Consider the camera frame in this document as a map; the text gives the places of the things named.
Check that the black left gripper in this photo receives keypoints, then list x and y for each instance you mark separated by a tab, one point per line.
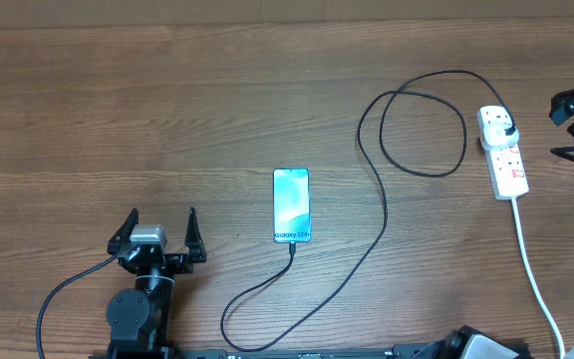
183	263

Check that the white power strip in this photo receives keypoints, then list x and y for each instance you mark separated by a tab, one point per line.
505	167

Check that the blue Samsung Galaxy smartphone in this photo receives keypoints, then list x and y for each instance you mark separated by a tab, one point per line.
291	205

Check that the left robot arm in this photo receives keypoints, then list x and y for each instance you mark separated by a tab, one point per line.
139	316

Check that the white charger plug adapter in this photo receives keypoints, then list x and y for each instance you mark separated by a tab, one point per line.
495	137

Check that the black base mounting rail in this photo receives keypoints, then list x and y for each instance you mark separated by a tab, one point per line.
465	342

